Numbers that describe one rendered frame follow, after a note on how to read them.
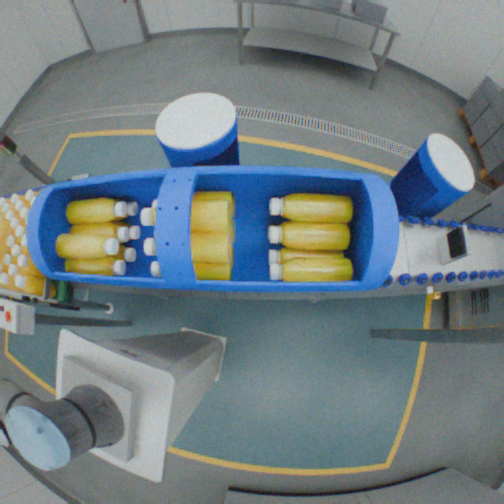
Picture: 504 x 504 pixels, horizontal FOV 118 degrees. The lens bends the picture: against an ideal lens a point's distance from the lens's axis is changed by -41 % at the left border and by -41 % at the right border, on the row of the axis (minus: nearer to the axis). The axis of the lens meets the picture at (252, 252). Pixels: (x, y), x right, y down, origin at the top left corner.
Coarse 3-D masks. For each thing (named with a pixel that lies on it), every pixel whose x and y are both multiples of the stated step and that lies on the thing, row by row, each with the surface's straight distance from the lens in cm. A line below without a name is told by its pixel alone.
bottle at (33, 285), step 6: (24, 276) 96; (30, 276) 96; (36, 276) 100; (24, 282) 94; (30, 282) 95; (36, 282) 96; (42, 282) 99; (24, 288) 95; (30, 288) 95; (36, 288) 96; (42, 288) 98; (54, 288) 103; (36, 294) 99; (42, 294) 100; (54, 294) 104
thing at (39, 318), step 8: (40, 320) 112; (48, 320) 116; (56, 320) 119; (64, 320) 124; (72, 320) 128; (80, 320) 133; (88, 320) 139; (96, 320) 145; (104, 320) 152; (112, 320) 160; (120, 320) 170
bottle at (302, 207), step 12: (288, 204) 57; (300, 204) 57; (312, 204) 58; (324, 204) 58; (336, 204) 59; (348, 204) 60; (288, 216) 58; (300, 216) 58; (312, 216) 58; (324, 216) 59; (336, 216) 60; (348, 216) 61
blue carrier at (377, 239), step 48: (48, 192) 72; (96, 192) 81; (144, 192) 74; (192, 192) 48; (240, 192) 68; (288, 192) 68; (336, 192) 71; (384, 192) 54; (48, 240) 78; (144, 240) 78; (240, 240) 71; (384, 240) 50; (192, 288) 55; (240, 288) 52; (288, 288) 52; (336, 288) 55
